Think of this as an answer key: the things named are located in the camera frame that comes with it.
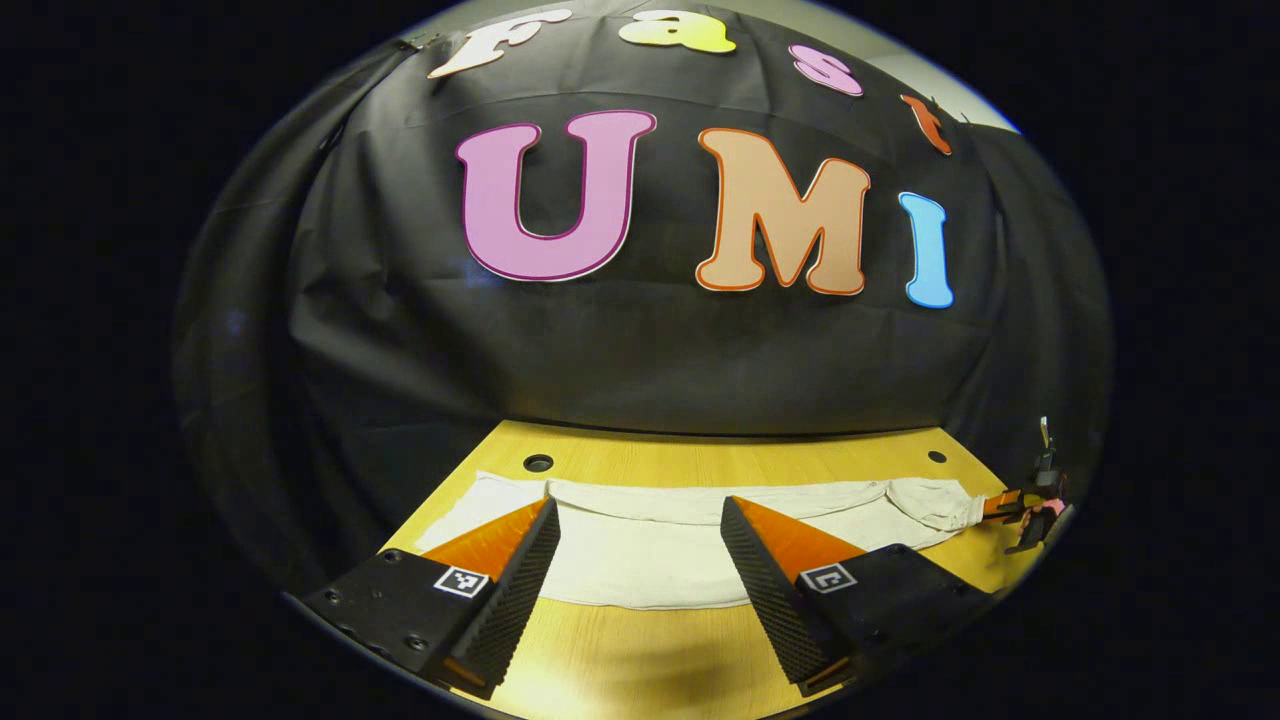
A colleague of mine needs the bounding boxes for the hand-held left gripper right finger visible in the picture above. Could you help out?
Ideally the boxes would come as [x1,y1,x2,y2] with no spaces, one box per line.
[720,495,996,699]

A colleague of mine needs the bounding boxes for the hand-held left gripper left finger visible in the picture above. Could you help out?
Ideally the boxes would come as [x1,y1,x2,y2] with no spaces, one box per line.
[300,495,561,701]

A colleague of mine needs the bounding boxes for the white jeans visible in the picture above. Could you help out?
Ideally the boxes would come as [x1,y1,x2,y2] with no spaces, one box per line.
[415,470,1006,611]

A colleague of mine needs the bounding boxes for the black backdrop cloth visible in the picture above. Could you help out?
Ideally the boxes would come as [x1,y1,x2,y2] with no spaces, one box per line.
[170,0,1116,591]

